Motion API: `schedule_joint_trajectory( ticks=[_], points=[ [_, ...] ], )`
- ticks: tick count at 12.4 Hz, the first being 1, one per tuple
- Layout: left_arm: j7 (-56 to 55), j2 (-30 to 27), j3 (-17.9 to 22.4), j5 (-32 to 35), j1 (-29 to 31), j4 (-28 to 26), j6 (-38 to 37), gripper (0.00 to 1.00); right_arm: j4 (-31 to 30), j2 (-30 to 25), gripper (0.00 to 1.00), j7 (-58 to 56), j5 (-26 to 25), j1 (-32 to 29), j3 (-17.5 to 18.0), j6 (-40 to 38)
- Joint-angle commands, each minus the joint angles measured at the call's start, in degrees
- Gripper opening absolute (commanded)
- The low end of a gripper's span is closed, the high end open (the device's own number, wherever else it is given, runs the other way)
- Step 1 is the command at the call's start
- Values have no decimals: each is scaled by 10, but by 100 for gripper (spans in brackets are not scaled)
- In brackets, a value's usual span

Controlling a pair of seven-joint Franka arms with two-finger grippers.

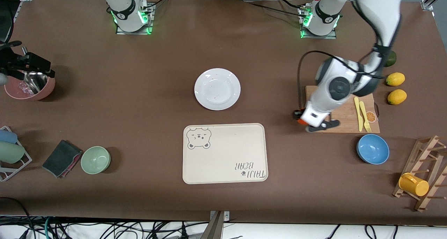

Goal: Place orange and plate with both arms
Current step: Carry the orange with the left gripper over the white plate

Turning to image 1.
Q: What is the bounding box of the white round plate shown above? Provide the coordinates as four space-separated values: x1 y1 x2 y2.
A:
194 68 241 111

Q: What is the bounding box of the metal scoop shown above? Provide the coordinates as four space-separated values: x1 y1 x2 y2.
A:
22 48 48 94

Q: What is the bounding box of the pink bowl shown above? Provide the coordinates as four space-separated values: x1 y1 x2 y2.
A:
4 71 56 101

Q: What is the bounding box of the bamboo cutting board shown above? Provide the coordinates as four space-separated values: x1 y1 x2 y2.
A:
306 86 380 133

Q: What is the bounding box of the yellow plastic knife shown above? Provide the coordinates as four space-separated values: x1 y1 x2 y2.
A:
354 97 364 132

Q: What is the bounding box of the yellow plastic fork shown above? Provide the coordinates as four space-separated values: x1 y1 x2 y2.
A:
359 101 372 133

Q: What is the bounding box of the blue bowl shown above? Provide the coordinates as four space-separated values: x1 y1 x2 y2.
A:
357 134 390 165

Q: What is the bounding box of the light blue cup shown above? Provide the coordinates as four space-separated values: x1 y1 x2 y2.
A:
0 129 18 144

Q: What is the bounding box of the yellow lemon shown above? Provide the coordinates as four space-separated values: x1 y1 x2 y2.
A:
386 72 406 87
387 89 408 105

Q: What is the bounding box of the cream tray with bear print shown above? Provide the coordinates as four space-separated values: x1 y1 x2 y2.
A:
182 123 269 184

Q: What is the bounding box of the dark grey folded cloth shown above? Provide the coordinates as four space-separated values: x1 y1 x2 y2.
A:
42 139 83 178

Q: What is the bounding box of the pale green cup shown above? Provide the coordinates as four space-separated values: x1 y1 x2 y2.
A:
0 141 25 164

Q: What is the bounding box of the pink folded cloth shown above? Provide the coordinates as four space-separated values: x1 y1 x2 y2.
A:
60 154 83 179

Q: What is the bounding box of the dark green avocado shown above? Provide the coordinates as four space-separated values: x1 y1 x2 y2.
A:
384 50 397 67

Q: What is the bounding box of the pale green bowl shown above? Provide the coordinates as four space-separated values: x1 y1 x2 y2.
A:
81 146 111 175

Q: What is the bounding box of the wooden mug rack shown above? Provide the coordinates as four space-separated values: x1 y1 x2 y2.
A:
392 135 447 212

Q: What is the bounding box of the yellow mug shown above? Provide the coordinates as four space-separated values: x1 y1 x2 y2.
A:
398 173 430 197

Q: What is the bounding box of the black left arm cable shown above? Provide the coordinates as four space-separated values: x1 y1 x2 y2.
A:
298 50 371 115

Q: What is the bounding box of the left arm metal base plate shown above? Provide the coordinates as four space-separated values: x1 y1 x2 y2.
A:
300 7 337 39

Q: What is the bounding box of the white wire cup rack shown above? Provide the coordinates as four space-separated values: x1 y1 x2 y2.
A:
0 125 32 182

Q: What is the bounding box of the black table cable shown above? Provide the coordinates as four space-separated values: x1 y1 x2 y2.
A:
145 0 171 10
244 0 304 16

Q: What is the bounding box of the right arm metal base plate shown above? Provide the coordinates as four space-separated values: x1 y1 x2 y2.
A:
115 3 154 35

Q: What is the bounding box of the aluminium profile post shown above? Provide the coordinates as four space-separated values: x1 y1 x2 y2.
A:
201 211 230 239

